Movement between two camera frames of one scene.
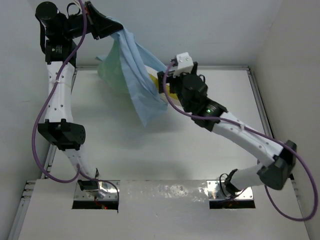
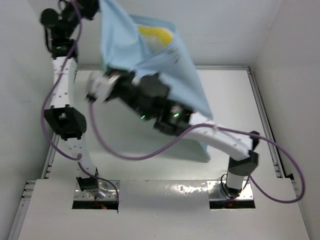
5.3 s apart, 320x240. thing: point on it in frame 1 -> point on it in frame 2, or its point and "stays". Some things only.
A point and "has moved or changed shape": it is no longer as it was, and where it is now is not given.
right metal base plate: (217, 190) stays
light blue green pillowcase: (131, 72) has moved or changed shape
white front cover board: (153, 210) stays
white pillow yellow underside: (153, 72) has moved or changed shape
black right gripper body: (175, 83) -> (124, 90)
